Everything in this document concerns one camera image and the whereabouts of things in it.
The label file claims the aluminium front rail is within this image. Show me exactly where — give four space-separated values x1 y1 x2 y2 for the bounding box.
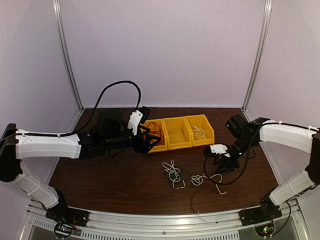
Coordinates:
18 199 311 240

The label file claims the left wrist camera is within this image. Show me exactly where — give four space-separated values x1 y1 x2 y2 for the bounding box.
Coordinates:
127 106 151 136

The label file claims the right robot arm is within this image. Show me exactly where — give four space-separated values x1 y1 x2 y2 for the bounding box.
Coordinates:
208 114 320 221

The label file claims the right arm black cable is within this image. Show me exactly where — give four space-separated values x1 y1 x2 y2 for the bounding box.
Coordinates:
202 139 258 186

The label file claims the yellow three-compartment bin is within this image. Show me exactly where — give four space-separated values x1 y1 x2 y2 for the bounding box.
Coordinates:
143 114 215 153

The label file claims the aluminium frame post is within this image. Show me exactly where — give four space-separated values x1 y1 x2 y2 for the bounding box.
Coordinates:
241 0 273 112
51 0 85 112

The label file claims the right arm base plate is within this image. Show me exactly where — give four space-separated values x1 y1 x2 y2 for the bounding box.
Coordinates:
239 207 282 227

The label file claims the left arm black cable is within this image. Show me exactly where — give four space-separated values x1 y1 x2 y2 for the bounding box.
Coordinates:
0 79 141 148

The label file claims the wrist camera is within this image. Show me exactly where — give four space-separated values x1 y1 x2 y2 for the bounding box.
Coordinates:
127 106 151 136
203 144 230 158

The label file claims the long red wire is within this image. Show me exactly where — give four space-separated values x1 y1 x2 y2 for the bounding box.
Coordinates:
144 121 166 151

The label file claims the circuit board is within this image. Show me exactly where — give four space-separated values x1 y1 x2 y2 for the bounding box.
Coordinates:
254 223 275 238
53 223 76 239

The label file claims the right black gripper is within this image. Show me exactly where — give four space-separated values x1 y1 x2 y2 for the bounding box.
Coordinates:
213 136 256 175

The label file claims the right circuit board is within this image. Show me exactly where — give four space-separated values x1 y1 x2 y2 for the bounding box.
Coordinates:
254 223 275 238

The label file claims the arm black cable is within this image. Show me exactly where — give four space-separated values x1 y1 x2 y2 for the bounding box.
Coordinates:
202 139 258 186
0 79 141 148

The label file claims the wire bundle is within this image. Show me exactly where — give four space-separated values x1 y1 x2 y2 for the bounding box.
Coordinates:
161 159 191 190

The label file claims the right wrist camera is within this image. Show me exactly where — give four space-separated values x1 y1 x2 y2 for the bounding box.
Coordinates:
203 144 230 158

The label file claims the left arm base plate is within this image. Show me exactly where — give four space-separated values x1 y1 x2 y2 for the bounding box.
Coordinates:
45 208 89 227

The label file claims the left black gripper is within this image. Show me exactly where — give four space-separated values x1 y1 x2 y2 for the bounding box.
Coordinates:
103 127 162 154

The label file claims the right aluminium frame post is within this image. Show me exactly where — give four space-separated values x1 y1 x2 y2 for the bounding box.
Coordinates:
241 0 273 112

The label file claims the left aluminium frame post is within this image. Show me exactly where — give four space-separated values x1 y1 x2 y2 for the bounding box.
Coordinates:
51 0 85 112

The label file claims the left circuit board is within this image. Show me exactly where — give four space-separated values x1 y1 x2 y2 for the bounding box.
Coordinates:
53 223 76 239

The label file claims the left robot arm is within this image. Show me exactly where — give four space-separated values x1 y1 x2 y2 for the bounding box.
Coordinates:
0 107 161 222

